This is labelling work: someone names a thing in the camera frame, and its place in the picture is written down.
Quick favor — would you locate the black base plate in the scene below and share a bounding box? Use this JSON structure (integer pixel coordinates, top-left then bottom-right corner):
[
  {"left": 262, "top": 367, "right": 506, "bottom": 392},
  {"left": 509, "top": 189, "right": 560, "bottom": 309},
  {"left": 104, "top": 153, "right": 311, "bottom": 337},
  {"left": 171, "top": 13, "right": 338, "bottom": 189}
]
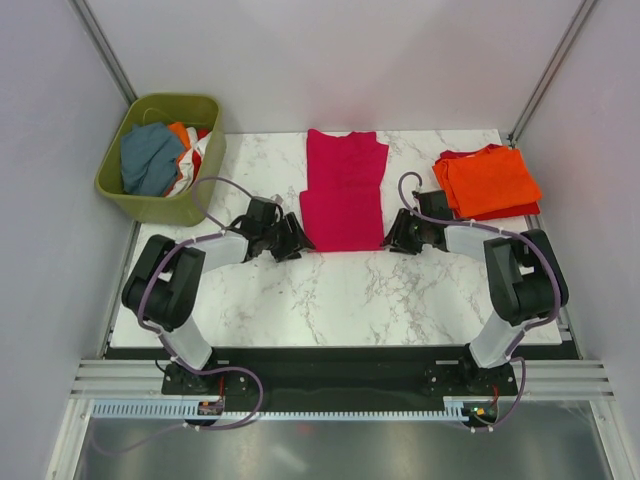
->
[{"left": 161, "top": 346, "right": 518, "bottom": 414}]

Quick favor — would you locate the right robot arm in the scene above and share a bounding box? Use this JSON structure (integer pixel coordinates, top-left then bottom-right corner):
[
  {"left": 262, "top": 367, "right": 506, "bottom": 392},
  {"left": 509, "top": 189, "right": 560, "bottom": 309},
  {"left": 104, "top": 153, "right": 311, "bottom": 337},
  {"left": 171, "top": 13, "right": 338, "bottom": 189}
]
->
[{"left": 381, "top": 191, "right": 569, "bottom": 394}]

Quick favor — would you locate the white slotted cable duct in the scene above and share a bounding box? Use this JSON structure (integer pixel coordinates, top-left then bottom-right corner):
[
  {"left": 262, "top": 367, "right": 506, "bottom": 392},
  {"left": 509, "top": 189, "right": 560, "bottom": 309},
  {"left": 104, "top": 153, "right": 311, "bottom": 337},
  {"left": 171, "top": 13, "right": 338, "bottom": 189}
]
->
[{"left": 91, "top": 399, "right": 470, "bottom": 422}]

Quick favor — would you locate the left aluminium frame post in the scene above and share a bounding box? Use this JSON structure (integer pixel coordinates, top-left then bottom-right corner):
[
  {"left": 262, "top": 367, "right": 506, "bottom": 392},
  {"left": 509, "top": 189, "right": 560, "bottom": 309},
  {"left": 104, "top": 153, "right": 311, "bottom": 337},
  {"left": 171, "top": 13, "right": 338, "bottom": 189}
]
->
[{"left": 69, "top": 0, "right": 138, "bottom": 105}]

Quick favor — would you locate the grey blue t shirt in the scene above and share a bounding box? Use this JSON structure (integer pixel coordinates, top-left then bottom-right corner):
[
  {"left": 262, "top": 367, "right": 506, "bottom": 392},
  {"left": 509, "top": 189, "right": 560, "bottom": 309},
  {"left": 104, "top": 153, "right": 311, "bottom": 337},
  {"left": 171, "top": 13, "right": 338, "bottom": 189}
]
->
[{"left": 120, "top": 122, "right": 186, "bottom": 197}]

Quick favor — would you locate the folded orange t shirt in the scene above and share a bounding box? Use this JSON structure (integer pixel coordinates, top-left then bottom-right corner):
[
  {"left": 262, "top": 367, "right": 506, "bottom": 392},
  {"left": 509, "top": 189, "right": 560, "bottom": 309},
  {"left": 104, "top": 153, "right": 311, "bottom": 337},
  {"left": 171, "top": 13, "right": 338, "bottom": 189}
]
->
[{"left": 431, "top": 147, "right": 544, "bottom": 217}]

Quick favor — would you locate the magenta t shirt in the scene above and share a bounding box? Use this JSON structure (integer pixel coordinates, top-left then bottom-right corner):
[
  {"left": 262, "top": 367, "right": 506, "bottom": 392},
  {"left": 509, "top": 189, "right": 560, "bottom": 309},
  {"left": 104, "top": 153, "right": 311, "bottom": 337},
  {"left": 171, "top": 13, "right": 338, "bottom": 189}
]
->
[{"left": 299, "top": 129, "right": 389, "bottom": 253}]

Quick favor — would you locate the right aluminium frame post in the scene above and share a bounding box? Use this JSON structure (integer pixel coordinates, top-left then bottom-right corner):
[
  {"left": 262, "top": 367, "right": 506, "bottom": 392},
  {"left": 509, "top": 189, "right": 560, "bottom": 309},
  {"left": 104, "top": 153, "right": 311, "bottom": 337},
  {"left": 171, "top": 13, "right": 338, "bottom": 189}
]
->
[{"left": 501, "top": 0, "right": 600, "bottom": 147}]

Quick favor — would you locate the folded red t shirt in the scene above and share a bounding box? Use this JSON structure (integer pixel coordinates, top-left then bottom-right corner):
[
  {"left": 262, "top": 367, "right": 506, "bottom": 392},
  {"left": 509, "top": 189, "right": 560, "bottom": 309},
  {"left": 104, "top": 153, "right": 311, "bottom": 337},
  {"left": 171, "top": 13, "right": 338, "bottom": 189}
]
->
[{"left": 438, "top": 143, "right": 543, "bottom": 223}]

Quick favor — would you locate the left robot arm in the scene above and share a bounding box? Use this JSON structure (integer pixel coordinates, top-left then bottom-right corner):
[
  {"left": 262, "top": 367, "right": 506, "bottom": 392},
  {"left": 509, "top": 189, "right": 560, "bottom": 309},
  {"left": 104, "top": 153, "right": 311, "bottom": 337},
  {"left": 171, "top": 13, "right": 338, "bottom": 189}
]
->
[{"left": 121, "top": 197, "right": 316, "bottom": 393}]

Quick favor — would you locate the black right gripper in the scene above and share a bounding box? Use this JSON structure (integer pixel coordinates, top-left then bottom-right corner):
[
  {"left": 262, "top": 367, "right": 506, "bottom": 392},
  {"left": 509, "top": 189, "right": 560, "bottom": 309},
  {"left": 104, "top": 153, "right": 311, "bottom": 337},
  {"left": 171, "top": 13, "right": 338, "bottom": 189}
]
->
[{"left": 379, "top": 208, "right": 430, "bottom": 256}]

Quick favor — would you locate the aluminium frame post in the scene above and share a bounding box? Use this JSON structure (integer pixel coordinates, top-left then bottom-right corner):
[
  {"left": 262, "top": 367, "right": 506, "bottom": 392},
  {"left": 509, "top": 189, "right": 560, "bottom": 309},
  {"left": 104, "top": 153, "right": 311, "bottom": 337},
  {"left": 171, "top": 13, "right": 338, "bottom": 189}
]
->
[
  {"left": 69, "top": 0, "right": 138, "bottom": 105},
  {"left": 501, "top": 0, "right": 600, "bottom": 147}
]

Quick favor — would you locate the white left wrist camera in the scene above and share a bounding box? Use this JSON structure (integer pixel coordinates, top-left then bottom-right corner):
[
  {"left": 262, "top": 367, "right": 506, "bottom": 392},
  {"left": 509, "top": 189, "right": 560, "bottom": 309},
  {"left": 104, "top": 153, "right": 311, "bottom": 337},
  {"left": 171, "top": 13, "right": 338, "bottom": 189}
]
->
[{"left": 270, "top": 194, "right": 284, "bottom": 205}]

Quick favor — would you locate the olive green plastic bin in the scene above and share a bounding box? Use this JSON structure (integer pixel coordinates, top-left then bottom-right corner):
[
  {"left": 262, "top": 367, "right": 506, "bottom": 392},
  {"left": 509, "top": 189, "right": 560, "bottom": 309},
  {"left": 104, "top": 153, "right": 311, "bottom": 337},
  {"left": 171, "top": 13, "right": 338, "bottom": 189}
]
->
[{"left": 95, "top": 93, "right": 226, "bottom": 226}]

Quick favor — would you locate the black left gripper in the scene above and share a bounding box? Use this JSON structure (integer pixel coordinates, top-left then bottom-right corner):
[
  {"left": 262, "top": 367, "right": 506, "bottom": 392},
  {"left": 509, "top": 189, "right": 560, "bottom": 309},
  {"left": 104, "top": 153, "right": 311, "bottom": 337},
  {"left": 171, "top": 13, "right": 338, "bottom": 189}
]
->
[{"left": 261, "top": 212, "right": 315, "bottom": 263}]

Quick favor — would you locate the aluminium rail profile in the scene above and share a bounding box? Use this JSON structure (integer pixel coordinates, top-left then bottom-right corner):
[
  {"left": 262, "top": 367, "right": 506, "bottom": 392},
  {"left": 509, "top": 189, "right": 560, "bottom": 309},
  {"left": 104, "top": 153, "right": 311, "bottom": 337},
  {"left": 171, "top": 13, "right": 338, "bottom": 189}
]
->
[{"left": 70, "top": 360, "right": 614, "bottom": 401}]

